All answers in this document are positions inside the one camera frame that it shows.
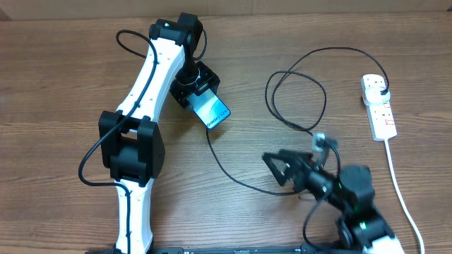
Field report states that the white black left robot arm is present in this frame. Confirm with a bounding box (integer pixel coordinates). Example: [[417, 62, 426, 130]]
[[98, 13, 230, 253]]

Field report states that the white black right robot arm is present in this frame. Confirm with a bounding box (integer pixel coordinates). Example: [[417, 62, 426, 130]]
[[262, 150, 405, 253]]

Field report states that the white power strip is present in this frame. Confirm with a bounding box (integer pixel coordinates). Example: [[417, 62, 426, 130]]
[[360, 74, 397, 141]]

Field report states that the Samsung Galaxy smartphone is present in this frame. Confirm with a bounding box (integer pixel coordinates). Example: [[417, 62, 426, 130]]
[[188, 89, 231, 130]]

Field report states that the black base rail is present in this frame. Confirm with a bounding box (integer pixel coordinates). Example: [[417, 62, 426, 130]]
[[148, 243, 316, 254]]

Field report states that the white charger plug adapter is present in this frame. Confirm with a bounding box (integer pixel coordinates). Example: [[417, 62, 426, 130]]
[[362, 87, 391, 106]]

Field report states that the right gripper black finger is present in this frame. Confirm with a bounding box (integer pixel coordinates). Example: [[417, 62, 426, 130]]
[[278, 150, 314, 163], [262, 152, 296, 186]]

